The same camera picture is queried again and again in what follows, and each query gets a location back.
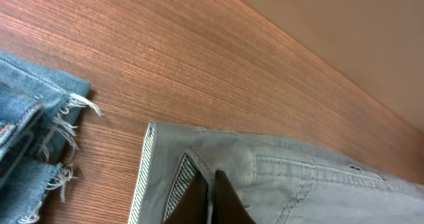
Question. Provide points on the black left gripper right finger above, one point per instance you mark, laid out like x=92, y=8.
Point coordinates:
x=227, y=207

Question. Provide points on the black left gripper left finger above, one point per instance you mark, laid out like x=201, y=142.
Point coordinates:
x=192, y=207

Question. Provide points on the grey shorts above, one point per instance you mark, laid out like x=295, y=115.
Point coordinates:
x=278, y=180

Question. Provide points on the folded light blue jeans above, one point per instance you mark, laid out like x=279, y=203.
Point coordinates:
x=39, y=107

